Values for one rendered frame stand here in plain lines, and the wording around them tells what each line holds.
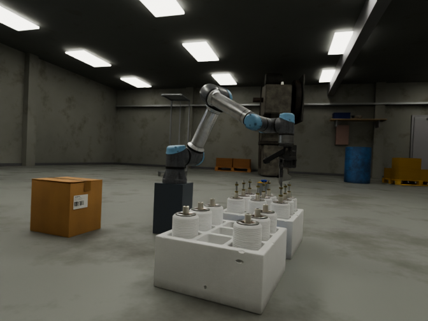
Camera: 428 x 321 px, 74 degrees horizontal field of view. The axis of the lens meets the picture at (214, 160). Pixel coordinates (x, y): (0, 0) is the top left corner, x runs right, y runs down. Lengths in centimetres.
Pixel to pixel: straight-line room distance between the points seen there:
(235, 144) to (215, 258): 1041
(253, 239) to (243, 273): 11
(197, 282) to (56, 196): 105
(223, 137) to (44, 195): 991
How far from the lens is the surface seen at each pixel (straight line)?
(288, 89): 823
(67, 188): 174
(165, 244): 105
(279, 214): 145
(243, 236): 94
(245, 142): 1122
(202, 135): 177
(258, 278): 93
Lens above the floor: 46
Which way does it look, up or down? 1 degrees down
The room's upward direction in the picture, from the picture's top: 2 degrees clockwise
